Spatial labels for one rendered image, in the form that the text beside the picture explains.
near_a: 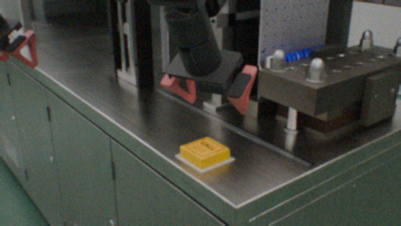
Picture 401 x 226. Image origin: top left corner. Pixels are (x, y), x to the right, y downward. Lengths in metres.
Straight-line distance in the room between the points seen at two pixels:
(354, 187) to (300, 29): 0.39
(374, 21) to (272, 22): 2.97
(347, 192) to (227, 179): 0.30
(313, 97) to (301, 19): 0.28
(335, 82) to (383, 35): 3.04
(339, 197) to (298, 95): 0.23
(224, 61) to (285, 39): 0.43
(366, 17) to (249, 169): 3.27
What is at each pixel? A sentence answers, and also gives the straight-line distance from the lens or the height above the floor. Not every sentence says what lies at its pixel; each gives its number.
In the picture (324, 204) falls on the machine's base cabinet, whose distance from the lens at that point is 0.92.
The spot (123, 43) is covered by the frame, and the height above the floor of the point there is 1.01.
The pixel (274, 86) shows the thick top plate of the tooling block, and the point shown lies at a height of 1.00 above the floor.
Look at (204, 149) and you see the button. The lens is 0.83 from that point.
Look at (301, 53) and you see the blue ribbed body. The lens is 1.07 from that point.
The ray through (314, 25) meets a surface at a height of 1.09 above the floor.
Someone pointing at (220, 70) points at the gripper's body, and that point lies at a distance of 0.63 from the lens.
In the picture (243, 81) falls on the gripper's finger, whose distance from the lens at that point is 0.64.
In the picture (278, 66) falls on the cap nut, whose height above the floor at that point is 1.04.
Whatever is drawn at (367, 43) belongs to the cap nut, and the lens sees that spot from 1.20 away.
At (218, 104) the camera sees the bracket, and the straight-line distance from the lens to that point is 1.07.
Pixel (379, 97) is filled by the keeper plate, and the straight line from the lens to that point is 1.03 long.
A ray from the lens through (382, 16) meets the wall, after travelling 3.92.
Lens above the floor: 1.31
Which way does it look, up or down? 22 degrees down
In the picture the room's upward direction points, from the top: straight up
